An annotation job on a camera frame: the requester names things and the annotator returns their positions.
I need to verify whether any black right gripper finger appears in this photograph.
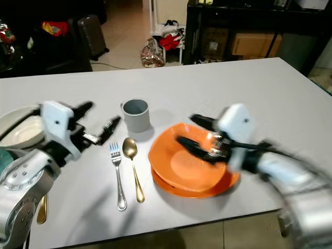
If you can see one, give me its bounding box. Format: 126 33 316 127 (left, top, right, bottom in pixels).
176 136 226 165
189 114 223 133

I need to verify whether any orange plate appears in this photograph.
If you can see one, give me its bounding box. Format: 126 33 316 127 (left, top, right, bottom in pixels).
148 122 232 194
151 166 241 199

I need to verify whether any gold spoon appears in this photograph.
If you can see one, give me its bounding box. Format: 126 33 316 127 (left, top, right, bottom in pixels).
122 137 145 203

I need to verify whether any grey cup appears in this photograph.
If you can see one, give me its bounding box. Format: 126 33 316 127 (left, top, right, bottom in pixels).
122 99 150 133

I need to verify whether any silver fork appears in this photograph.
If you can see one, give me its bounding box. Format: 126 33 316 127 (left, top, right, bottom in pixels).
109 143 128 212

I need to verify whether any dark sofa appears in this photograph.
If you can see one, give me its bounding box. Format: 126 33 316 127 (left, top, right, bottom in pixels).
0 0 93 78

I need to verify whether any white bowl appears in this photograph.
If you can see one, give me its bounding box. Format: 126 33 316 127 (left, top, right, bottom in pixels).
0 106 46 150

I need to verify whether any teal plate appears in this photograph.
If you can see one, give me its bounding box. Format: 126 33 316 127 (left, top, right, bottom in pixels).
0 148 14 175

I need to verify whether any dark suitcase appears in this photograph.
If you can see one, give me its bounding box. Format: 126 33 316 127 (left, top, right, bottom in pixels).
78 15 110 61

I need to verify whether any small brown cardboard box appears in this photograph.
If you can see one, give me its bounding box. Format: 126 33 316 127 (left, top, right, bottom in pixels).
201 27 229 61

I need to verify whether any patterned bag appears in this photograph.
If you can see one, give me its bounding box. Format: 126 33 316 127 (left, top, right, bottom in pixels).
141 37 165 68

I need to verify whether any red bag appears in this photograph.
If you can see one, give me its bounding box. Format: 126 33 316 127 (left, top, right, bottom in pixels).
41 21 69 37

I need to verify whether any red cloth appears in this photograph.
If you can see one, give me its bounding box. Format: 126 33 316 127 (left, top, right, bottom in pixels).
159 32 184 51

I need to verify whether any wide cardboard box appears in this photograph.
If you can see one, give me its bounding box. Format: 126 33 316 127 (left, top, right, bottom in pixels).
231 32 283 58

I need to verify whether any colourful snack bag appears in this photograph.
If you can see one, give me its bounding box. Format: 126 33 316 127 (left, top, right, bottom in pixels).
0 22 17 45

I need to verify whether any white rack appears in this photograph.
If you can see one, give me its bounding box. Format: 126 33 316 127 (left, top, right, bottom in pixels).
148 0 186 65

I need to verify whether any black cabinet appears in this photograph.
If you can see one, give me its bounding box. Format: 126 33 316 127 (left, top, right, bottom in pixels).
182 0 332 68

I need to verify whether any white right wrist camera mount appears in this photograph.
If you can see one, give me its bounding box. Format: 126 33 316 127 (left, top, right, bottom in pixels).
218 103 258 170

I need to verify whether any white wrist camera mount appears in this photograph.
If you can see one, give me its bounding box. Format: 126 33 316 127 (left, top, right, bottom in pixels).
41 101 78 149
218 103 258 170

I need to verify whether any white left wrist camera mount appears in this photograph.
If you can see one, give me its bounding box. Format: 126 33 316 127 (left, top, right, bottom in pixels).
41 101 78 149

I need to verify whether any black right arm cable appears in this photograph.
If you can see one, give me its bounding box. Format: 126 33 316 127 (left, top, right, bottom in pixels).
231 140 302 161

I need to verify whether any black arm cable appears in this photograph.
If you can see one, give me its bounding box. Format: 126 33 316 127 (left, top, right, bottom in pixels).
231 140 302 161
0 106 43 141

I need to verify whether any black floor cable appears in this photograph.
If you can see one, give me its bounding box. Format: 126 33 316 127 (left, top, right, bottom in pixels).
91 61 143 71

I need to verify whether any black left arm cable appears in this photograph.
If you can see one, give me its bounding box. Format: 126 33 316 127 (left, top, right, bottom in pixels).
0 106 43 141

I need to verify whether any gold cutlery handle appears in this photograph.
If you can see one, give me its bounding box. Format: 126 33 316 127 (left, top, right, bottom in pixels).
37 194 48 225

